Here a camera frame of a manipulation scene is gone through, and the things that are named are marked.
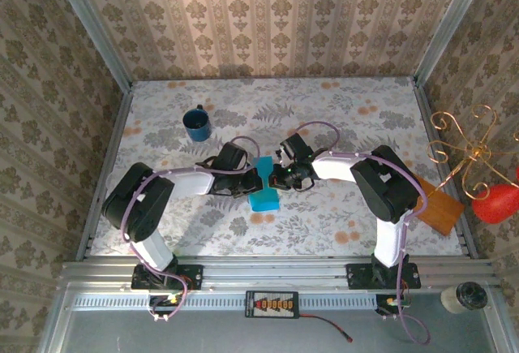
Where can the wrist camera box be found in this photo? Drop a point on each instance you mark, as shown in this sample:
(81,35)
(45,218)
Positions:
(298,146)
(231,156)

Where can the white roll with black core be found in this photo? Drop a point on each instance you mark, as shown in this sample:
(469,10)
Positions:
(466,298)

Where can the left arm's black base plate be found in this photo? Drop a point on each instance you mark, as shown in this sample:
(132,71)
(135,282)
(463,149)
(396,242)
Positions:
(190,278)

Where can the black power distribution board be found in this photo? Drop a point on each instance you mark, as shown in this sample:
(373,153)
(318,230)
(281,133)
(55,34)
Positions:
(271,304)

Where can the brown wooden block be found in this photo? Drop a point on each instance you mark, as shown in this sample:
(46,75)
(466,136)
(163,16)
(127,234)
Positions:
(442,211)

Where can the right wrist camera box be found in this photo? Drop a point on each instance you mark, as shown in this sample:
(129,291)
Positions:
(298,146)

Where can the floral patterned table cover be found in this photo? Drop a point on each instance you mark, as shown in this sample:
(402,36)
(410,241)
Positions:
(324,227)

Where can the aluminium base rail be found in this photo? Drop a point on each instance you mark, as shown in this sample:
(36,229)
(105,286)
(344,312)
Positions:
(275,272)

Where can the small black connector board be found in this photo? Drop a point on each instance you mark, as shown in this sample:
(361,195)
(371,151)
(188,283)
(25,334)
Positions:
(391,302)
(164,300)

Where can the dark blue ceramic mug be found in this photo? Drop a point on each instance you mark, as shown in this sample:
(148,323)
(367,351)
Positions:
(196,127)

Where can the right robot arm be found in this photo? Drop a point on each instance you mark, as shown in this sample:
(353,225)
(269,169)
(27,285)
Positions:
(389,190)

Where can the aluminium frame post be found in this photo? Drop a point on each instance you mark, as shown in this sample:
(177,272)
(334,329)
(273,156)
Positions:
(450,24)
(91,24)

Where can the red heart-shaped ornament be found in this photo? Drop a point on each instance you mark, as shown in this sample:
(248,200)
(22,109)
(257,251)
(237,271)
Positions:
(496,205)

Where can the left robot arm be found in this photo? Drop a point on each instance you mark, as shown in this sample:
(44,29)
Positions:
(138,203)

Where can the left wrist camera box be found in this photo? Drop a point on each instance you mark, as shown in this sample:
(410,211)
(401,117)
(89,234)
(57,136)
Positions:
(231,156)

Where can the blue square paper sheet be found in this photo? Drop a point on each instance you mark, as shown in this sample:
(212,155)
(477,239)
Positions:
(263,203)

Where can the right arm's black base plate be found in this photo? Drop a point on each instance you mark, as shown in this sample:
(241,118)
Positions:
(361,278)

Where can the aluminium side rail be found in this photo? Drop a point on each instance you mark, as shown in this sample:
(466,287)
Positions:
(105,166)
(446,158)

